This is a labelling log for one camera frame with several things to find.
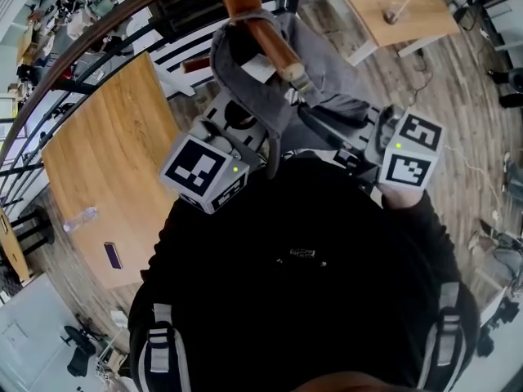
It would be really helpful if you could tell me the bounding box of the black floor cable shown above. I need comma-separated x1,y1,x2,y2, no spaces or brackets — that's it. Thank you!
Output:
407,45,435,106

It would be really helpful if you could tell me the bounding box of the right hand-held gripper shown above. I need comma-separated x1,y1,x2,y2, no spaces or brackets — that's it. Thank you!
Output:
297,104,446,190

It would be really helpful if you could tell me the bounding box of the person's left forearm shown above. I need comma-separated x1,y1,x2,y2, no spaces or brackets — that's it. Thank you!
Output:
152,196,213,286

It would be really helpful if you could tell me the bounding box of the clear plastic bottle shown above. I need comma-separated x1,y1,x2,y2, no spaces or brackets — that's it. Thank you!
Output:
62,206,100,234

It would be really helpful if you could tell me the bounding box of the person's right forearm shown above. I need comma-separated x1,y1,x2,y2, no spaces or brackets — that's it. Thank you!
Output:
379,184,463,286

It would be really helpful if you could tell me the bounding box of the grey baseball cap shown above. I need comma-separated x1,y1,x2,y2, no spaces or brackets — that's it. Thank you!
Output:
208,8,371,180

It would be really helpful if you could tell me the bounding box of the wooden handrail black metal railing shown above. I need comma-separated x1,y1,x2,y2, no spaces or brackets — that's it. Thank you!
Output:
0,0,224,204

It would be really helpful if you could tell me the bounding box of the small wooden table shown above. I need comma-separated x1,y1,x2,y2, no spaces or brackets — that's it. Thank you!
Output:
324,0,462,68

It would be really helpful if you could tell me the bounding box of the person's black hoodie torso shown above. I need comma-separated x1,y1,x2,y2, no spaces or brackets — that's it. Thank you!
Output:
127,151,482,392

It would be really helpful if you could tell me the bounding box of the black stool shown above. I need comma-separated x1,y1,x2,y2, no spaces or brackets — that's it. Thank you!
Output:
9,207,55,257

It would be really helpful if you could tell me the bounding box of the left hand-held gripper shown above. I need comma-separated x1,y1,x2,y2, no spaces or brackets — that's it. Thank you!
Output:
158,91,270,216

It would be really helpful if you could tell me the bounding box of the cup with straw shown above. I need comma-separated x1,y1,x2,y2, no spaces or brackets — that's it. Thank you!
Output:
381,0,412,26

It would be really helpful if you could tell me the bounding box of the wooden table with white legs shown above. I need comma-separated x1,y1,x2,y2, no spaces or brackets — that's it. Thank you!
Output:
40,51,181,290

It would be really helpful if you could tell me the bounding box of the black office chair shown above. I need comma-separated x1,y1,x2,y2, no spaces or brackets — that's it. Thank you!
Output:
60,323,100,378

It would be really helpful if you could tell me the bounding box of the dark smartphone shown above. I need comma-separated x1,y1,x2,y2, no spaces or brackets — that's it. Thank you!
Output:
103,241,124,270

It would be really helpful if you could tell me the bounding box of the grey shoulder strap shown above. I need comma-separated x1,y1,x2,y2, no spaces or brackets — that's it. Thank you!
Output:
415,281,467,392
137,301,192,392

